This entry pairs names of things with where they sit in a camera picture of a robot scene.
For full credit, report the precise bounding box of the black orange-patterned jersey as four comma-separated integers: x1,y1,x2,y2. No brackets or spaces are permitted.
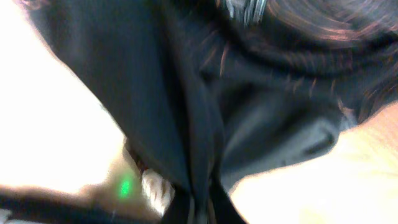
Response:
22,0,397,223

